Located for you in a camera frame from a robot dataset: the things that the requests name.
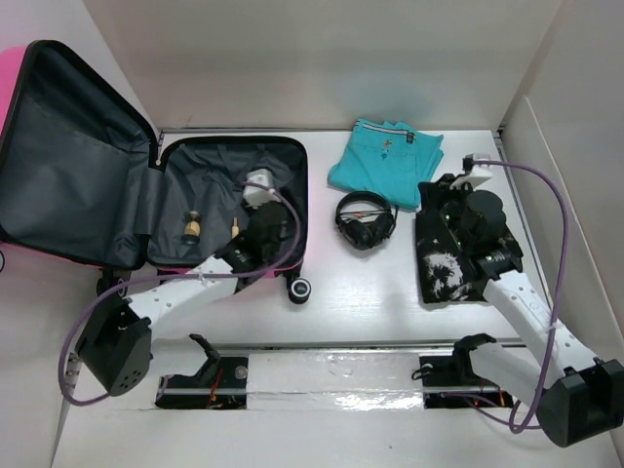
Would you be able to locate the wooden shaving brush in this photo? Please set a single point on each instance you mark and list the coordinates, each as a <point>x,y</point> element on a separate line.
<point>192,229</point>

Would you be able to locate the wooden handled razor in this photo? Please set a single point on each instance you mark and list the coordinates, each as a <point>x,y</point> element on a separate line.
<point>235,228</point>

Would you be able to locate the aluminium front rail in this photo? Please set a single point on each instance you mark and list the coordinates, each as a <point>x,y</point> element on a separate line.
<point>171,346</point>

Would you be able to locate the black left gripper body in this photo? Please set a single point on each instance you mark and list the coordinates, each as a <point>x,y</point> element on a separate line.
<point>273,254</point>

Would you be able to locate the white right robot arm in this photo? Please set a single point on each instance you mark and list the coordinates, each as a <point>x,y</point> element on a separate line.
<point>575,394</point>

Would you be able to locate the black white patterned garment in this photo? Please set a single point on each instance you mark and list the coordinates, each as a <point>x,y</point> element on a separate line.
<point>449,272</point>

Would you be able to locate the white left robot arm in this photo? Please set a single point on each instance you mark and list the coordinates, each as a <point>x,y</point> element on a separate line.
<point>116,342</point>

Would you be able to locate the turquoise shorts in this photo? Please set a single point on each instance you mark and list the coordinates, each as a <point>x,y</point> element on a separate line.
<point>389,160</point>

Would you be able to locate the black headphones with cable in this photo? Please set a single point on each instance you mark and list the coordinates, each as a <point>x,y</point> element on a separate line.
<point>367,229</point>

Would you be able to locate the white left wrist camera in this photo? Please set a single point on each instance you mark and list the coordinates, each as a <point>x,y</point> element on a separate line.
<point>259,188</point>

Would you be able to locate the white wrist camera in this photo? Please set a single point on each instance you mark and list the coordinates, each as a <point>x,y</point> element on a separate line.
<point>475,171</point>
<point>259,188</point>

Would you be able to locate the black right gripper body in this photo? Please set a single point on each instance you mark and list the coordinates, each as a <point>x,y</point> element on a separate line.
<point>452,192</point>

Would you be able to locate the pink hard-shell suitcase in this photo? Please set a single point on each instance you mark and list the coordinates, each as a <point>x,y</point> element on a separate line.
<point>84,176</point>

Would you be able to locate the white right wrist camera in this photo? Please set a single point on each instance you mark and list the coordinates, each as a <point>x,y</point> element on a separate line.
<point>475,171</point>

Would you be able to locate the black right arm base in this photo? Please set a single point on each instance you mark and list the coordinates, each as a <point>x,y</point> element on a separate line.
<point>444,388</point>

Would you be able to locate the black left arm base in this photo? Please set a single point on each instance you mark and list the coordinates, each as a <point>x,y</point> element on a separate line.
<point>219,384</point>

